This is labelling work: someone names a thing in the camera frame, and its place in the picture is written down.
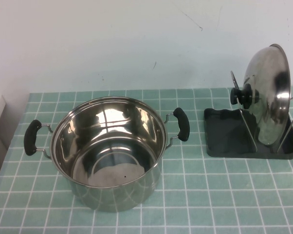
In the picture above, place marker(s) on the steel pot lid black knob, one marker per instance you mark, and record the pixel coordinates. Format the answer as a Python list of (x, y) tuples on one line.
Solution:
[(265, 80)]

